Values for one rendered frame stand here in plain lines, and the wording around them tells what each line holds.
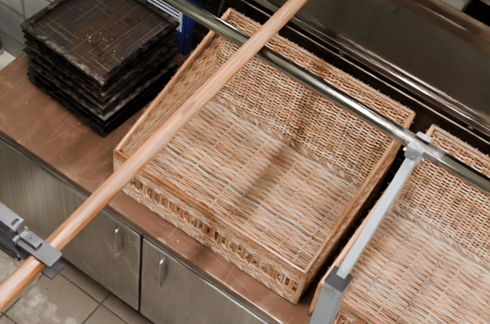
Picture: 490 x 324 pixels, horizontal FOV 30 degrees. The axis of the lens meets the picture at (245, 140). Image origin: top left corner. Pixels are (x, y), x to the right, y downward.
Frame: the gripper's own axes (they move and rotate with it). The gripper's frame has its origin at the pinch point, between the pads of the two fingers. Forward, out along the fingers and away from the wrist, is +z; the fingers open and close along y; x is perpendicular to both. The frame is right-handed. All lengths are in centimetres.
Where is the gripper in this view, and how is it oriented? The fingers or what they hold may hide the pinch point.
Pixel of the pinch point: (41, 255)
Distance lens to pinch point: 151.8
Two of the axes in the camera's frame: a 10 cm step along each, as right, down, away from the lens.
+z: 8.2, 5.1, -2.7
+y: -1.1, 6.0, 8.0
